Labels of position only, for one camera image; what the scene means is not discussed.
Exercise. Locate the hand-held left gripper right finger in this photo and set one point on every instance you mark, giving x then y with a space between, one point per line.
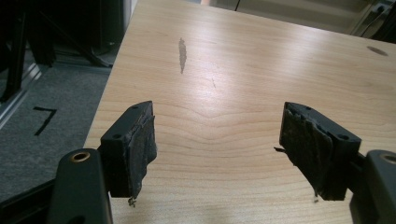
314 149

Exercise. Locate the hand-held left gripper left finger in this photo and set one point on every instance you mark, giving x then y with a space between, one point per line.
124 146

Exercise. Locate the aluminium floor rail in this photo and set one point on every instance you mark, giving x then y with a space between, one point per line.
17 93

